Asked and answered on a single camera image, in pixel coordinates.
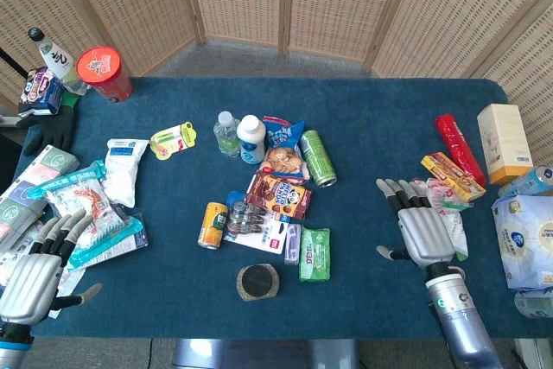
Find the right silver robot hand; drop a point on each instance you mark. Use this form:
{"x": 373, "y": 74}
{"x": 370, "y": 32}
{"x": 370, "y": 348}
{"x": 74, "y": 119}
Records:
{"x": 425, "y": 235}

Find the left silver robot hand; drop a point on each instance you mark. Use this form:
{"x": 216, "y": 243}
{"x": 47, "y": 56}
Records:
{"x": 32, "y": 287}

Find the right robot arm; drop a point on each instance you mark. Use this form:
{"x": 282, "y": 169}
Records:
{"x": 458, "y": 321}

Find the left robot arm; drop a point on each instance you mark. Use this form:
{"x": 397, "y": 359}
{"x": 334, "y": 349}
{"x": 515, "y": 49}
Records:
{"x": 10, "y": 347}

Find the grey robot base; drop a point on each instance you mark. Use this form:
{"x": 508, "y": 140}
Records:
{"x": 263, "y": 354}

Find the green drink can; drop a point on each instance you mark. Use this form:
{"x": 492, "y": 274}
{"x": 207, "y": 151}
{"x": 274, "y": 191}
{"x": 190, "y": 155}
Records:
{"x": 317, "y": 157}

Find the yellow orange drink can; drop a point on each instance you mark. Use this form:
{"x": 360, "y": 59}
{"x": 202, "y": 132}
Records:
{"x": 213, "y": 224}

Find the white green plastic bag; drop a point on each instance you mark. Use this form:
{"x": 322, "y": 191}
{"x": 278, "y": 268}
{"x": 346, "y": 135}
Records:
{"x": 455, "y": 222}

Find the yellow red flat box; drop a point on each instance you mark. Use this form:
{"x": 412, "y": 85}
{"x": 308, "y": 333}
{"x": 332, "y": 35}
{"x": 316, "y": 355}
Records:
{"x": 453, "y": 176}

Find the long red snack package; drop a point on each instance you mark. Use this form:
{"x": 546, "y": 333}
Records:
{"x": 460, "y": 148}

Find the white blue flat pack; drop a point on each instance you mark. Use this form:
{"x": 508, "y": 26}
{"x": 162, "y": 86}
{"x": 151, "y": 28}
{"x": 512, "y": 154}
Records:
{"x": 125, "y": 246}

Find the teal shrimp snack bag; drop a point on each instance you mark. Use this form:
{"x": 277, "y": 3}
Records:
{"x": 82, "y": 196}

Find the pastel squares flat pack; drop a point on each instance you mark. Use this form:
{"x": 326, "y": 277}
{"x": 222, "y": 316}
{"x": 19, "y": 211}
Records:
{"x": 30, "y": 183}

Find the white blue tissue pack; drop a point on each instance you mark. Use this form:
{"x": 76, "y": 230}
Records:
{"x": 529, "y": 239}

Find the green wipes pack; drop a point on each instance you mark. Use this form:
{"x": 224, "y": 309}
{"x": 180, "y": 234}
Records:
{"x": 315, "y": 254}

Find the blue tablecloth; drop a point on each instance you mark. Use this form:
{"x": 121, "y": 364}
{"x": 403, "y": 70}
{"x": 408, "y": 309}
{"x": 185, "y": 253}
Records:
{"x": 380, "y": 127}

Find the blue label water bottle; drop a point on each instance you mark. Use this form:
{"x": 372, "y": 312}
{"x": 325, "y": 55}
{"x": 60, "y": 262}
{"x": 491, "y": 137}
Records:
{"x": 529, "y": 179}

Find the beige carton box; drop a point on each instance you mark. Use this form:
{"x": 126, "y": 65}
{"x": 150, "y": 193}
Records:
{"x": 505, "y": 140}

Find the pale green wrapped pack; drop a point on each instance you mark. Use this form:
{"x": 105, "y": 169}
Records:
{"x": 535, "y": 304}

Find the small clear plastic case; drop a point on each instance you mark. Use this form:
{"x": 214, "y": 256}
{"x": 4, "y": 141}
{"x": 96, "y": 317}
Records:
{"x": 293, "y": 243}

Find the white pouch blue label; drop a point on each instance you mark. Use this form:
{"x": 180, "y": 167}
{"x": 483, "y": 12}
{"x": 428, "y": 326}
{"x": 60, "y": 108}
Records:
{"x": 123, "y": 168}

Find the brown panda cookie box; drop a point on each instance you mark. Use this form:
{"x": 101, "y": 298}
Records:
{"x": 278, "y": 196}

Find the black green work glove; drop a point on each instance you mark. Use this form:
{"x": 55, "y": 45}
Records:
{"x": 52, "y": 125}

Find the blue biscuit snack bag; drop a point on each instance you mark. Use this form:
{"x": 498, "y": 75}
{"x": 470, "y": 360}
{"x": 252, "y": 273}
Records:
{"x": 283, "y": 153}

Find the binder clips blister pack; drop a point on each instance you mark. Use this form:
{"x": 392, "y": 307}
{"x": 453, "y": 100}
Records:
{"x": 259, "y": 228}

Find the black round coaster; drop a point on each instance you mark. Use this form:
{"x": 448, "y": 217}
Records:
{"x": 258, "y": 281}

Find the purple blue snack pack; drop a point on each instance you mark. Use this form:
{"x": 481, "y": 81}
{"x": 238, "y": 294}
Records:
{"x": 41, "y": 92}

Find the white bottle blue label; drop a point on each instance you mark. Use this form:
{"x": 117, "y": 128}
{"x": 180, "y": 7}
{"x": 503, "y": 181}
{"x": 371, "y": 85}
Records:
{"x": 252, "y": 140}

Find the green yellow lip balm pack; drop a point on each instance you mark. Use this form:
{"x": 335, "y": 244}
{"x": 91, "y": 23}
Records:
{"x": 173, "y": 141}

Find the small clear water bottle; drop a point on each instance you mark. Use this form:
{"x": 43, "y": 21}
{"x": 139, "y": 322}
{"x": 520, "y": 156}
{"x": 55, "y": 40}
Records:
{"x": 226, "y": 135}

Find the clear bottle black cap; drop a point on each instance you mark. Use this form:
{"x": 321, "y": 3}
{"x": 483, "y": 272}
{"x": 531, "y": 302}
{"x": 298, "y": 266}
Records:
{"x": 56, "y": 62}

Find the red instant noodle cup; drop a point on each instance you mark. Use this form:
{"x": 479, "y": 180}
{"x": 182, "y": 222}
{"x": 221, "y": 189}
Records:
{"x": 106, "y": 73}

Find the woven bamboo folding screen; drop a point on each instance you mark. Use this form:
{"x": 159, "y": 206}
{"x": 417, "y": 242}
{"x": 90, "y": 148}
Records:
{"x": 337, "y": 1}

